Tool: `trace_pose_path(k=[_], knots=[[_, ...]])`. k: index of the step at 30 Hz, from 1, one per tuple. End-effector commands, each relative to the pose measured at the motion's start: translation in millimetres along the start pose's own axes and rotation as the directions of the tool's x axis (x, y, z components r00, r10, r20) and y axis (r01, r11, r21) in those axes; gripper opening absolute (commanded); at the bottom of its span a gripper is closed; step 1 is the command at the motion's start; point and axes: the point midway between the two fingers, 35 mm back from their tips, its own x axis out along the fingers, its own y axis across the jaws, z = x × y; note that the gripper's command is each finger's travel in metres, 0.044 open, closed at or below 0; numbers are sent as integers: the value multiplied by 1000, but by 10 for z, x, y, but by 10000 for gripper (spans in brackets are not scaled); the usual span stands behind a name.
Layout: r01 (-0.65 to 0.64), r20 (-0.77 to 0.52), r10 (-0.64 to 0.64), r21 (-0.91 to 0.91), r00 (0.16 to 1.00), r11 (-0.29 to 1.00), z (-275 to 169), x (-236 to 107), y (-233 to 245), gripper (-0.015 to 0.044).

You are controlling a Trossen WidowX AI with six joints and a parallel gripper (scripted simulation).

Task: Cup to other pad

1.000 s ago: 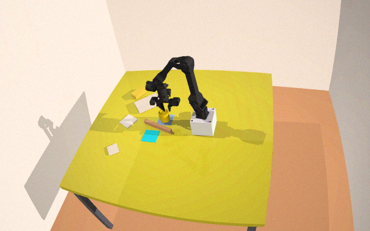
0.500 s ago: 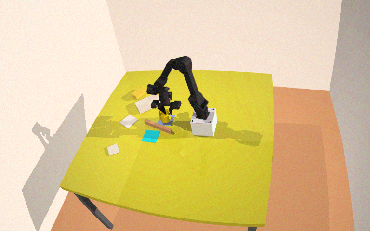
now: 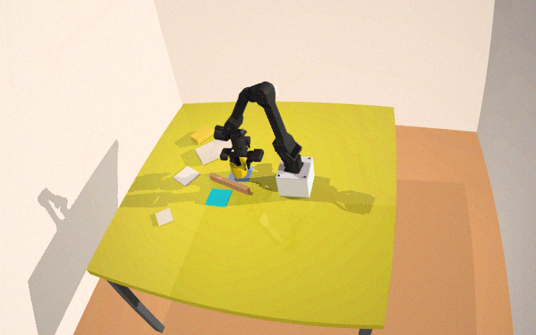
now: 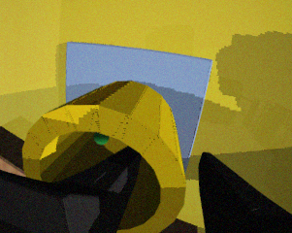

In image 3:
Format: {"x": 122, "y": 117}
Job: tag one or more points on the tan flat bar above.
{"x": 229, "y": 183}

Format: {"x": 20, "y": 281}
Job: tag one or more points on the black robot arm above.
{"x": 264, "y": 94}

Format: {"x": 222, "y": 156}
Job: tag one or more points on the yellow flat block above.
{"x": 202, "y": 134}

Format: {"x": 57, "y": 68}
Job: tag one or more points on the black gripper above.
{"x": 241, "y": 151}

